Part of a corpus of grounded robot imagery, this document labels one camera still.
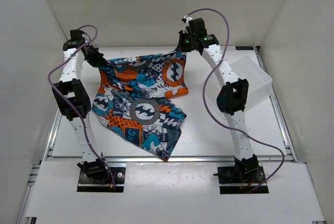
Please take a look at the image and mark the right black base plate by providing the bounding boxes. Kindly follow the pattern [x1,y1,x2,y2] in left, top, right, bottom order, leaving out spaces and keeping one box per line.
[213,166,269,194]

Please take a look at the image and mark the aluminium front rail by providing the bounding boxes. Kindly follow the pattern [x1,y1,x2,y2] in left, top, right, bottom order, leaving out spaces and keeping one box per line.
[46,156,282,163]

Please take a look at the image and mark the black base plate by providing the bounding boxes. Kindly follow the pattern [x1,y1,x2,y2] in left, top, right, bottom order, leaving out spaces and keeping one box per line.
[77,166,126,193]
[213,166,269,194]

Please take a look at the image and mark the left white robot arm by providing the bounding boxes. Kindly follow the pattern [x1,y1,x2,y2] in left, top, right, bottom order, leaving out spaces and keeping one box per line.
[47,27,111,183]

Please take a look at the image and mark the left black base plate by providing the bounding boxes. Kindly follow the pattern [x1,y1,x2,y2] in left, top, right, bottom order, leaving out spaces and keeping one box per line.
[77,166,126,193]

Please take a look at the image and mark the colourful patterned shorts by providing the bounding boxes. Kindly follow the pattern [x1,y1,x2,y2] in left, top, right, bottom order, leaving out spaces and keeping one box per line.
[92,50,188,161]

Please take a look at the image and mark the white perforated plastic basket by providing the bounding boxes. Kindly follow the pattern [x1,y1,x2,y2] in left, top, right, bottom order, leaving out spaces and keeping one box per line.
[231,56,272,111]

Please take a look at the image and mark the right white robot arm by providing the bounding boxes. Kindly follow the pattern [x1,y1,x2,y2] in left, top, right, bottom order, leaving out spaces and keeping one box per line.
[177,16,259,182]

